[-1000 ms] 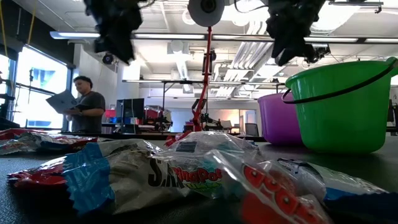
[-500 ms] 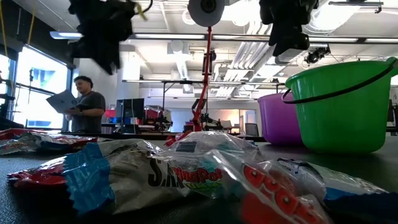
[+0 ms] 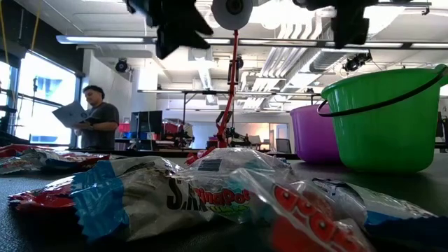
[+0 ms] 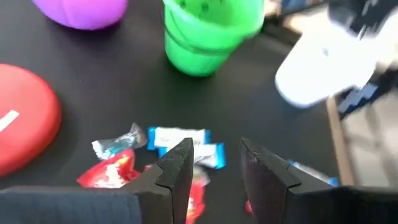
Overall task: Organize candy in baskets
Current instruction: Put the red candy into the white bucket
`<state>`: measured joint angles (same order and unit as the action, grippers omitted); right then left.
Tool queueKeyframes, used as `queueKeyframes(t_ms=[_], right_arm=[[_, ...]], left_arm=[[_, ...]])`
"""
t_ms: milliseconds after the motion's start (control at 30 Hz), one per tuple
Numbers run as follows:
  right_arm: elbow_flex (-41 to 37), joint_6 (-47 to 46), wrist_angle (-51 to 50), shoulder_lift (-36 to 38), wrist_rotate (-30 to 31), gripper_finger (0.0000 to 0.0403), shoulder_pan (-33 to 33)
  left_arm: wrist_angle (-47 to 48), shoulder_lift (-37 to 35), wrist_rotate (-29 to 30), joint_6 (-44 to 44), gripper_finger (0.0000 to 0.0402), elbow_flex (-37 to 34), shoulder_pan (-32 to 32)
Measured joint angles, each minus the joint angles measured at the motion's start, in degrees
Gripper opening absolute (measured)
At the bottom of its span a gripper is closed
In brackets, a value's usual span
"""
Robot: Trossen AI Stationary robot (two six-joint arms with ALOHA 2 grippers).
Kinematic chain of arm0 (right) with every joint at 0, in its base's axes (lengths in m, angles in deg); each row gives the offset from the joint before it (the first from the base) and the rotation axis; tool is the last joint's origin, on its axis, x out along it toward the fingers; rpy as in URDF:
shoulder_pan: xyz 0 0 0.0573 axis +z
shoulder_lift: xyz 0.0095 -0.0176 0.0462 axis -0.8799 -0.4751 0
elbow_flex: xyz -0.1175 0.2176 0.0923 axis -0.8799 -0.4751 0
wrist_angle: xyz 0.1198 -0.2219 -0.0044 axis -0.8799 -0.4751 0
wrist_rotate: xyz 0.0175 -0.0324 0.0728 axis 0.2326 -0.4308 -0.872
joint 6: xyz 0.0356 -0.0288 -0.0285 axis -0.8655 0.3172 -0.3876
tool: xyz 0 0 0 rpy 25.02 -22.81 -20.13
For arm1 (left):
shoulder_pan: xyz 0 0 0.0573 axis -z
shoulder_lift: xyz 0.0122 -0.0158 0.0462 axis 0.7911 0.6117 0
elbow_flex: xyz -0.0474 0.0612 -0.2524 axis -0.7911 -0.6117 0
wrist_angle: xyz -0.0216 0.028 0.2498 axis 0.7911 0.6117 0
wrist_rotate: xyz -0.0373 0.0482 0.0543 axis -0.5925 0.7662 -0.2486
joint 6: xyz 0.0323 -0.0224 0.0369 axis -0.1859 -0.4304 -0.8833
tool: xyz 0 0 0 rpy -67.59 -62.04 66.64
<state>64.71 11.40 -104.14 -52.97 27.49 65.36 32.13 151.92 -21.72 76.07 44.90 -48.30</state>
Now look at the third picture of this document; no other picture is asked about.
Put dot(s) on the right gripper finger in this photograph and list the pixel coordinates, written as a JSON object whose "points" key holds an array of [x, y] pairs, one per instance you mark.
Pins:
{"points": [[341, 28], [358, 26]]}

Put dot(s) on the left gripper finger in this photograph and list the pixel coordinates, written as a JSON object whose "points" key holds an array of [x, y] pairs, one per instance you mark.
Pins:
{"points": [[168, 43], [192, 40]]}

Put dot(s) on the small black robot arm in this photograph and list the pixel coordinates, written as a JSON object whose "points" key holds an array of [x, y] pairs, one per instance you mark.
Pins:
{"points": [[239, 137]]}

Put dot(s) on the blue silver candy bar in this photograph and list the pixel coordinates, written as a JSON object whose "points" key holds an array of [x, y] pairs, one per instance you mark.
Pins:
{"points": [[392, 210], [105, 203]]}

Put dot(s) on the black ceiling spotlight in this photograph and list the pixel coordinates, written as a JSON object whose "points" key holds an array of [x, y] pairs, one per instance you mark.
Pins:
{"points": [[121, 65], [355, 62]]}

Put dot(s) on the black crossbar light strips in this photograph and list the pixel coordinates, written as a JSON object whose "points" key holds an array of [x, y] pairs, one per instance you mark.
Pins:
{"points": [[105, 39]]}

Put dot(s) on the white ceiling pipes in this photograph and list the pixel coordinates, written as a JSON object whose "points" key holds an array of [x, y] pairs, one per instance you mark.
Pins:
{"points": [[280, 63]]}

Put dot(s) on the black computer monitor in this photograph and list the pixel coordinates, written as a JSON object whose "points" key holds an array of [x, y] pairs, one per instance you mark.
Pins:
{"points": [[147, 122]]}

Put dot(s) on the red black machine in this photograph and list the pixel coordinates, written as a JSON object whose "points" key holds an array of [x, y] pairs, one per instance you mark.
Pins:
{"points": [[175, 131]]}

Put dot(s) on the red storage box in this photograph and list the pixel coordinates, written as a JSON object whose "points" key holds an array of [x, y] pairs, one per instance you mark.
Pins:
{"points": [[124, 127]]}

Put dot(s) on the blue storage bin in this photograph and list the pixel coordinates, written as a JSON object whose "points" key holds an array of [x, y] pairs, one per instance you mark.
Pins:
{"points": [[140, 135]]}

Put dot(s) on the person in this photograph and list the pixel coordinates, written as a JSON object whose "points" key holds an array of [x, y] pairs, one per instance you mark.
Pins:
{"points": [[99, 122]]}

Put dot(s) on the green plastic bucket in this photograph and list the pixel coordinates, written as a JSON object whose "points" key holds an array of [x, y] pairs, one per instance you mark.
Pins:
{"points": [[385, 133]]}

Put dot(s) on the purple plastic bucket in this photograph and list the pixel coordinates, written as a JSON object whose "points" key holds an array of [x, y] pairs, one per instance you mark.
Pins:
{"points": [[313, 136]]}

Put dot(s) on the grey laptop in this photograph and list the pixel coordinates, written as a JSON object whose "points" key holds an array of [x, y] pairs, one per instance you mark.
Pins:
{"points": [[68, 113]]}

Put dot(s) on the large bright window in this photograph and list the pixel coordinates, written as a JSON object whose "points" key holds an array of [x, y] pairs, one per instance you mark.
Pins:
{"points": [[45, 87]]}

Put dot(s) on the black office chair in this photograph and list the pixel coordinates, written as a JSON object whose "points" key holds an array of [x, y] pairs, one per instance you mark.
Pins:
{"points": [[283, 145]]}

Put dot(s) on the black equipment rack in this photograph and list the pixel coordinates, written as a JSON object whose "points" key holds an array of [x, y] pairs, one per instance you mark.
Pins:
{"points": [[442, 133]]}

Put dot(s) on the red snack bags far left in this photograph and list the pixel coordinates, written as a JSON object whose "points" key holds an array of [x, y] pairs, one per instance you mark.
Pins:
{"points": [[15, 166], [59, 164]]}

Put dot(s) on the black equipment stand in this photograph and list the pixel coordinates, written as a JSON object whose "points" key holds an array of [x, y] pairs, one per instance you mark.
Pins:
{"points": [[5, 126]]}

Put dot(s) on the red camera stand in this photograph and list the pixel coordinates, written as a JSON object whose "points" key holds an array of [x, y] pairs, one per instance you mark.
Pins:
{"points": [[231, 14]]}

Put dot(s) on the black overhead frame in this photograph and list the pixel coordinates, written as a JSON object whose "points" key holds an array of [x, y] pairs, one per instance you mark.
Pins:
{"points": [[196, 92]]}

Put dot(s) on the black table frame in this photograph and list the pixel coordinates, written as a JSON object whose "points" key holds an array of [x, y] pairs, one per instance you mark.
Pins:
{"points": [[168, 153]]}

